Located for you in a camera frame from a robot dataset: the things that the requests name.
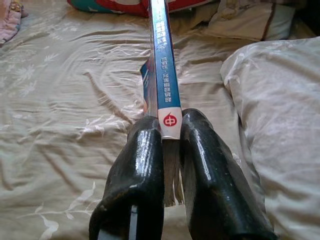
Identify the blue spined paperback book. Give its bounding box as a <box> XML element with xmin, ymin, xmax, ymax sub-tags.
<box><xmin>139</xmin><ymin>0</ymin><xmax>185</xmax><ymax>208</ymax></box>

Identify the large beige leaf print pillow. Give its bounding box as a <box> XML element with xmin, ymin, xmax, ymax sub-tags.
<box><xmin>219</xmin><ymin>36</ymin><xmax>320</xmax><ymax>240</ymax></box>

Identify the pink cartoon print blanket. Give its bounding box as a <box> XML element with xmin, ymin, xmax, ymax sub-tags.
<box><xmin>0</xmin><ymin>0</ymin><xmax>29</xmax><ymax>47</ymax></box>

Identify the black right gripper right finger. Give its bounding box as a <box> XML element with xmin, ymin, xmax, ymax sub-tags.
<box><xmin>179</xmin><ymin>107</ymin><xmax>278</xmax><ymax>240</ymax></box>

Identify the small cream brown-trimmed pillow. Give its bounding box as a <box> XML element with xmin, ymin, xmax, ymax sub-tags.
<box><xmin>203</xmin><ymin>0</ymin><xmax>298</xmax><ymax>43</ymax></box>

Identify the beige leaf print bed sheet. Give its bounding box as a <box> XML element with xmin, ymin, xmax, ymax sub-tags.
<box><xmin>0</xmin><ymin>0</ymin><xmax>316</xmax><ymax>240</ymax></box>

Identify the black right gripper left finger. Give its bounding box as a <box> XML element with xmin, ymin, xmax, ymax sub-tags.
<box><xmin>88</xmin><ymin>116</ymin><xmax>165</xmax><ymax>240</ymax></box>

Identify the red white blue striped bolster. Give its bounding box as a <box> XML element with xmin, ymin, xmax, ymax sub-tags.
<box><xmin>66</xmin><ymin>0</ymin><xmax>218</xmax><ymax>18</ymax></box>

